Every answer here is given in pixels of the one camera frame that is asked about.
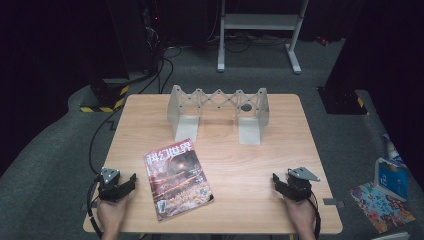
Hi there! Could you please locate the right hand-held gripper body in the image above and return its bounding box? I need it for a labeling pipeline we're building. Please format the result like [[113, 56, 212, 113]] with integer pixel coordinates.
[[286, 166, 321, 203]]

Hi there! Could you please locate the right hand-held gripper black cable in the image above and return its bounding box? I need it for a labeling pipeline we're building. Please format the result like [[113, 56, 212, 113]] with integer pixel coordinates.
[[307, 195, 322, 240]]

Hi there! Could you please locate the grey tape piece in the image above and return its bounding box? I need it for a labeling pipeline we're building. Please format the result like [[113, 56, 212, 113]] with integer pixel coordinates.
[[322, 197, 345, 208]]

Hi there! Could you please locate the white expandable metal book rack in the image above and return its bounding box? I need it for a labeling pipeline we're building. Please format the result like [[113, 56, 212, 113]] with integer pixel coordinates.
[[166, 84, 270, 146]]

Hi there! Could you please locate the white plastic bottle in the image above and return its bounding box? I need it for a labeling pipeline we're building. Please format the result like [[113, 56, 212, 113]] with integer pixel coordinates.
[[382, 133, 406, 165]]

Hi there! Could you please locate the long black floor cable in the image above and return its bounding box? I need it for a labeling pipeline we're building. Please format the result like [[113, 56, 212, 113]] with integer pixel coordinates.
[[87, 46, 184, 168]]

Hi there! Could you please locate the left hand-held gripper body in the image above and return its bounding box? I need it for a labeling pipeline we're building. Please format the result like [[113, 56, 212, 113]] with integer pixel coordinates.
[[97, 167, 130, 204]]

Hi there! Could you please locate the small red item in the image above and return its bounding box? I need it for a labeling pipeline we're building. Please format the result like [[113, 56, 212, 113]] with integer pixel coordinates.
[[315, 35, 332, 47]]

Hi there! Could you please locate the white metal stand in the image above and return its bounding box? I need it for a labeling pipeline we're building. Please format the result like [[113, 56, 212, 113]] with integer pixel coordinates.
[[217, 0, 310, 75]]

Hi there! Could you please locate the hand-held gripper black cable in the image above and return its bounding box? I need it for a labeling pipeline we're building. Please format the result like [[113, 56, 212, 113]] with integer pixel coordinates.
[[86, 175, 104, 239], [307, 195, 322, 240]]

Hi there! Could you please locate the person's right hand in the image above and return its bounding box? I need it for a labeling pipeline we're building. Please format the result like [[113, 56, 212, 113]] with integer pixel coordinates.
[[282, 195, 317, 232]]

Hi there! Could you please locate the colourful picture book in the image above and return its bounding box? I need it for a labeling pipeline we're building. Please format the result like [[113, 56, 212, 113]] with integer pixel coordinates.
[[349, 181, 417, 234]]

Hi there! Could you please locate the person's left hand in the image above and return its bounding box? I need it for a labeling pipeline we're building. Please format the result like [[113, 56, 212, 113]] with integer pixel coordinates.
[[96, 194, 130, 233]]

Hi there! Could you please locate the black cabinet with striped base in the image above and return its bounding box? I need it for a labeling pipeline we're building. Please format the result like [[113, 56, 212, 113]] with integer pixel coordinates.
[[79, 0, 165, 114]]

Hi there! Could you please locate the black case with striped corner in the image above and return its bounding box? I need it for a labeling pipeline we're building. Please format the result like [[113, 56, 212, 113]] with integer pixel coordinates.
[[316, 84, 370, 116]]

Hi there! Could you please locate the left hand-held gripper black cable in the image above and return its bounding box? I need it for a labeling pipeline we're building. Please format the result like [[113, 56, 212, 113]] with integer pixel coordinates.
[[86, 175, 104, 239]]

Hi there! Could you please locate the blue and white box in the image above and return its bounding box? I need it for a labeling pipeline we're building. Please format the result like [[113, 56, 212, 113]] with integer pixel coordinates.
[[372, 157, 410, 203]]

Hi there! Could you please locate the bundle of black floor cables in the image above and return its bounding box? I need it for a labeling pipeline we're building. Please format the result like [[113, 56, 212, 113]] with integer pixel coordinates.
[[205, 30, 292, 55]]

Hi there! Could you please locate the red science fiction magazine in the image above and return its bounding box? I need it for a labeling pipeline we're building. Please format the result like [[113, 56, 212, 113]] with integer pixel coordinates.
[[143, 138, 215, 223]]

